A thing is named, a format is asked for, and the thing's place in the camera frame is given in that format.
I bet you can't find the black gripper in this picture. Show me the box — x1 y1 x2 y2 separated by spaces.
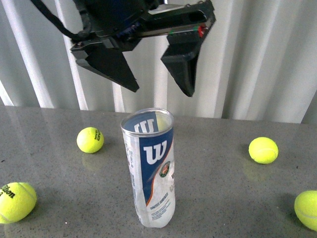
71 0 215 97

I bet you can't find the clear blue Wilson tennis can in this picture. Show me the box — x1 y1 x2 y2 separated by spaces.
121 108 176 228

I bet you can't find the Head tennis ball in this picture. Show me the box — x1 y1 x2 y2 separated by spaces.
76 127 104 154

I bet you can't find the plain yellow tennis ball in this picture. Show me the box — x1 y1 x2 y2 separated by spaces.
248 137 279 164

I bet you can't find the Wilson 3 tennis ball near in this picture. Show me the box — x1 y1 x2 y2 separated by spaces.
0 182 37 224

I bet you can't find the Roland Garros tennis ball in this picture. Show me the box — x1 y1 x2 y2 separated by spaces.
294 190 317 231

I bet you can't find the white pleated curtain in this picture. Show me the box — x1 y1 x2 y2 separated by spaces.
0 0 317 124

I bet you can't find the black braided cable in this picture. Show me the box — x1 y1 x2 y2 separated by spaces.
31 0 92 42

